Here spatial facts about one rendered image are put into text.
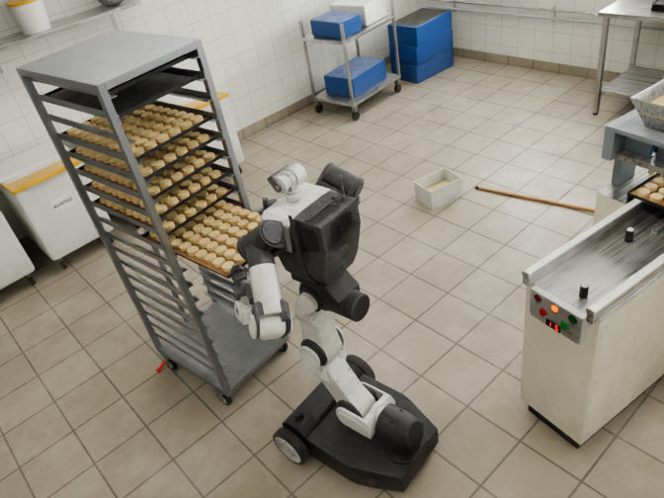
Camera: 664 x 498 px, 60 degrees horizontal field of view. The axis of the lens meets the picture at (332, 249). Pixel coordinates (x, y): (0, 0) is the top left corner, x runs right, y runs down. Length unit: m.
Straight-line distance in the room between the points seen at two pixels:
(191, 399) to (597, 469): 2.06
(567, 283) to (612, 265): 0.21
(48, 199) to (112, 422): 1.83
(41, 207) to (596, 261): 3.64
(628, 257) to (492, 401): 0.99
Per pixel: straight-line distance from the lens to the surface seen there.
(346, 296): 2.15
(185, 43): 2.43
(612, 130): 2.78
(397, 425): 2.55
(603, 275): 2.47
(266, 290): 1.84
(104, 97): 2.24
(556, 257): 2.45
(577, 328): 2.32
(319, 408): 2.86
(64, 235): 4.74
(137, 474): 3.21
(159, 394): 3.49
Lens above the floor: 2.41
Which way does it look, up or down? 36 degrees down
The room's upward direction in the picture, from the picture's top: 12 degrees counter-clockwise
